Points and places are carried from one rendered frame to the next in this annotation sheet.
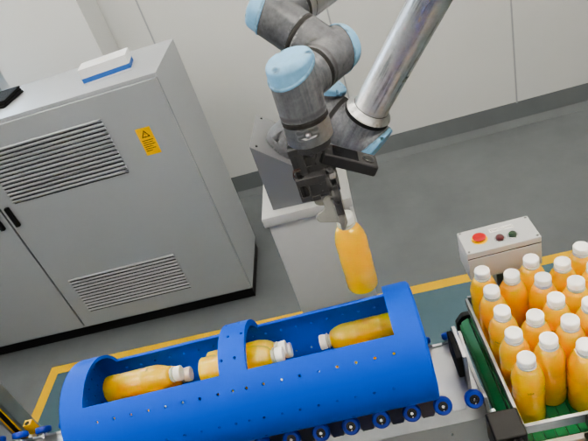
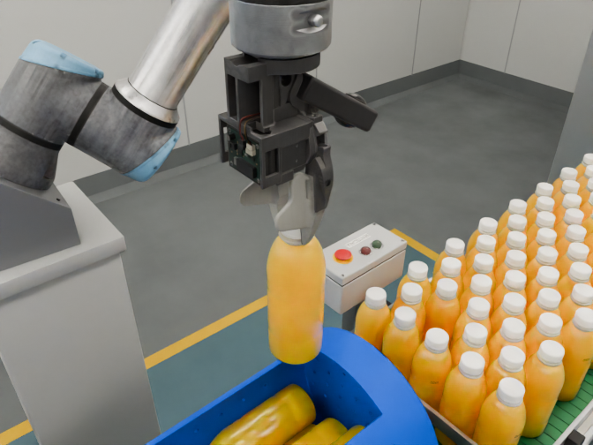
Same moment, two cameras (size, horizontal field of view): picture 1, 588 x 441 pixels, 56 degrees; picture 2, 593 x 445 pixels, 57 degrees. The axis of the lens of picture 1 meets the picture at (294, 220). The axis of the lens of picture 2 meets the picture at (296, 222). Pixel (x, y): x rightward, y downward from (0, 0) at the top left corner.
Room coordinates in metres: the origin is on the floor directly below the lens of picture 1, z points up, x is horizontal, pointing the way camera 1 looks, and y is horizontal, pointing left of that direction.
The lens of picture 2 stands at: (0.62, 0.28, 1.80)
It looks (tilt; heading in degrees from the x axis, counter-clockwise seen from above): 34 degrees down; 311
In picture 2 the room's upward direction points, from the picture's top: straight up
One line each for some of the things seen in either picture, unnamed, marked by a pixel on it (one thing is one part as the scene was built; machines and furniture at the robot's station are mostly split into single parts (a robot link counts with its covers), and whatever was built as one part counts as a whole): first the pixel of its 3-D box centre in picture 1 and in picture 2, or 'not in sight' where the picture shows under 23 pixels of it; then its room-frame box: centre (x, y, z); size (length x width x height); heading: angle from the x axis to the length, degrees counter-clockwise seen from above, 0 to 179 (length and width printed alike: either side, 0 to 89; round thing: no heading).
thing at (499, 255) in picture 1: (498, 248); (357, 266); (1.14, -0.52, 1.05); 0.20 x 0.10 x 0.10; 82
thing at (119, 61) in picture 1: (106, 66); not in sight; (2.78, 0.61, 1.48); 0.24 x 0.12 x 0.08; 88
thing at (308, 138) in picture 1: (308, 130); (283, 24); (0.95, -0.08, 1.68); 0.10 x 0.09 x 0.05; 171
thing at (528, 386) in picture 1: (528, 388); (498, 429); (0.74, -0.37, 0.99); 0.07 x 0.07 x 0.19
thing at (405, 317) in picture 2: (491, 291); (404, 317); (0.95, -0.40, 1.09); 0.04 x 0.04 x 0.02
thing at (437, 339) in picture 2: (501, 312); (437, 339); (0.88, -0.39, 1.09); 0.04 x 0.04 x 0.02
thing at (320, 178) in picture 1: (315, 166); (275, 112); (0.96, -0.08, 1.60); 0.09 x 0.08 x 0.12; 81
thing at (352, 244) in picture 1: (354, 254); (296, 291); (0.96, -0.10, 1.36); 0.07 x 0.07 x 0.19
